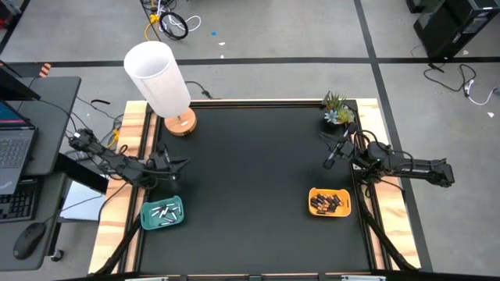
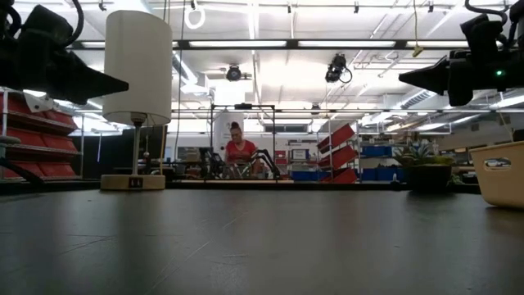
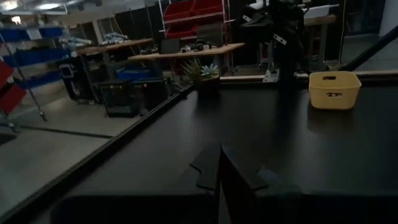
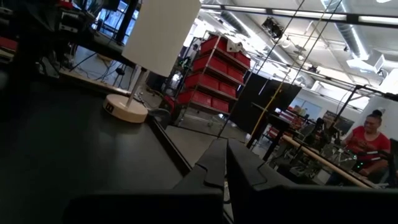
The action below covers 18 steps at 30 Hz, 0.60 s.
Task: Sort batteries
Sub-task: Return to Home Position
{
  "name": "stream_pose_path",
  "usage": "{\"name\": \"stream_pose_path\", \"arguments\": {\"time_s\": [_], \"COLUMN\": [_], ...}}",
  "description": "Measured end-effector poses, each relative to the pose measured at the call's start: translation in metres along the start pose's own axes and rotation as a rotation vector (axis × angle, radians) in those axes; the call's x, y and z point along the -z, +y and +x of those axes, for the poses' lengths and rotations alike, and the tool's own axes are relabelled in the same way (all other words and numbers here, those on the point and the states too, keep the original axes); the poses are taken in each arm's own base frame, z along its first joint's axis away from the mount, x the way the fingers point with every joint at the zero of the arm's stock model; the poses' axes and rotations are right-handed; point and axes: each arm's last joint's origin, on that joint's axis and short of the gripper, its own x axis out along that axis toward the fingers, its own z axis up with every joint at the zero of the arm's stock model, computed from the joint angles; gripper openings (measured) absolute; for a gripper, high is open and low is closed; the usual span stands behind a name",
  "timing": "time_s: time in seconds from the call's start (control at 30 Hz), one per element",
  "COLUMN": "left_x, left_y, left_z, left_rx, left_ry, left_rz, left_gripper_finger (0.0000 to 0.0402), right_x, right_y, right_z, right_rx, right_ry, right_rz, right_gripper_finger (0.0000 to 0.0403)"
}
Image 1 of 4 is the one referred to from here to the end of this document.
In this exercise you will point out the black keyboard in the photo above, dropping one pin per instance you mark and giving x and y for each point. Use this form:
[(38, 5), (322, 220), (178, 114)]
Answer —
[(17, 203)]

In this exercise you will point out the black monitor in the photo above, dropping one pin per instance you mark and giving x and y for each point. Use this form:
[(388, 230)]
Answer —
[(11, 87)]

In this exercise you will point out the dark grey side desk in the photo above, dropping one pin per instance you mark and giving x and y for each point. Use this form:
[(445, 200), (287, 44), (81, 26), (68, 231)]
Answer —
[(54, 117)]

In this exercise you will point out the white mounting plate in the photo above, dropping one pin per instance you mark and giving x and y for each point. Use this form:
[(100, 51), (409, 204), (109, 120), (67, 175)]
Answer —
[(146, 278), (363, 278)]

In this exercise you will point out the black caster wheel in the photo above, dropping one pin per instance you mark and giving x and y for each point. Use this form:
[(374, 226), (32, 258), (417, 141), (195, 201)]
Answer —
[(57, 255)]

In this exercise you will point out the orange black striped marker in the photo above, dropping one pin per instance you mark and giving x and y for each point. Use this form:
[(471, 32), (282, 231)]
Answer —
[(45, 69)]

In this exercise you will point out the white shade wooden base lamp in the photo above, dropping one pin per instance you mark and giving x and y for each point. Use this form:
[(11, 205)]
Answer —
[(156, 78)]

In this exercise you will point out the potted succulent plant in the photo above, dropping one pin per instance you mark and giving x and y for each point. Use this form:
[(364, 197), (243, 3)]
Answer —
[(336, 111)]

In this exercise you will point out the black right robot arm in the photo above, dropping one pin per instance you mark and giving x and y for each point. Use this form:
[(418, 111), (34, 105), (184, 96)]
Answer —
[(414, 169)]

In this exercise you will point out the pale floor mat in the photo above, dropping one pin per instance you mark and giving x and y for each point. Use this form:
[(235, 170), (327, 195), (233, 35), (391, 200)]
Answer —
[(84, 203)]

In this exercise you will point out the large black equipment cabinet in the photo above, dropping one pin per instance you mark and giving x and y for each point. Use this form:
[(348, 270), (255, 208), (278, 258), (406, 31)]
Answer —
[(457, 27)]

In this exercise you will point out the teal plastic bin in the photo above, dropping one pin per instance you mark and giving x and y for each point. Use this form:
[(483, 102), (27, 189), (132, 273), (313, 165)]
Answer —
[(150, 223)]

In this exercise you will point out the black desk foot bar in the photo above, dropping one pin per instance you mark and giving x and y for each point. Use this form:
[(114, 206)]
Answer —
[(84, 177)]

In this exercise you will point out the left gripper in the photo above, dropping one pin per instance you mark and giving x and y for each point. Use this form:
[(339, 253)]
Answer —
[(158, 166)]

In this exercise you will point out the black computer mouse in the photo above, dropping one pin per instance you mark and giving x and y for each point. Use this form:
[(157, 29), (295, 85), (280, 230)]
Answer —
[(29, 240)]

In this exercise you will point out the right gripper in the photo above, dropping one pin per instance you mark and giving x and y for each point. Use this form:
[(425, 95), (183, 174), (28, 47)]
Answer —
[(351, 148)]

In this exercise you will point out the yellow plastic bin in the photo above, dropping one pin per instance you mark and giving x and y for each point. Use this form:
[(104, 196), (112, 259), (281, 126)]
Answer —
[(346, 195)]

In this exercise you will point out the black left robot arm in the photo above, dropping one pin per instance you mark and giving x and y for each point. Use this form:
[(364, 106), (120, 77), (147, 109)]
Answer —
[(125, 168)]

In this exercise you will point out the grey laptop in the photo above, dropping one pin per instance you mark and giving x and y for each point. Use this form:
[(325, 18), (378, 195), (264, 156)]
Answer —
[(15, 148)]

